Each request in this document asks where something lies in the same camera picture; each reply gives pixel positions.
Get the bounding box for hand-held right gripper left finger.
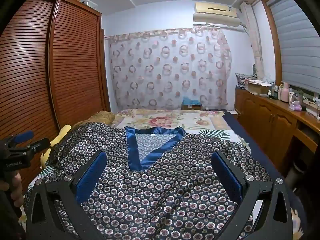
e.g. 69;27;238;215
25;151;108;240

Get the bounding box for person's left hand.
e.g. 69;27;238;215
9;174;25;213

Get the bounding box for wooden louvred wardrobe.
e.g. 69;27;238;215
0;0;112;195

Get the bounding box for pink bottle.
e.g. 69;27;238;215
280;82;290;103

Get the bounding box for floral quilt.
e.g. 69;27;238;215
110;108;240;140

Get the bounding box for open cardboard box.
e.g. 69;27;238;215
247;81;272;95

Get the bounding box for grey waste bin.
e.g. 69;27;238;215
285;160;308;188

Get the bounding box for palm leaf bedsheet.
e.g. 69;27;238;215
25;129;252;198

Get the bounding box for yellow plush toy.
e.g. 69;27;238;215
40;124;73;168

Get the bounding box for navy circle-print satin shirt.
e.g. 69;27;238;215
41;122;273;240

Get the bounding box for wall air conditioner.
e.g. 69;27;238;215
192;1;247;29

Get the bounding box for cardboard box with blue cloth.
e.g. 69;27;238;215
181;96;202;110

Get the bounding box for wooden sideboard cabinet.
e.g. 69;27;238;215
235;86;320;188

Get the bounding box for grey window blind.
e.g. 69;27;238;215
266;0;320;93

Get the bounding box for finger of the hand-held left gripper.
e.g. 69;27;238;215
24;137;50;153
4;131;34;147

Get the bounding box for bunched floral curtain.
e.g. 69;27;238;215
240;1;265;79

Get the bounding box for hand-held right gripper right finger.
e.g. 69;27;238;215
211;151;293;240

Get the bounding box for circle-print sheer curtain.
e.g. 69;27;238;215
104;27;234;110

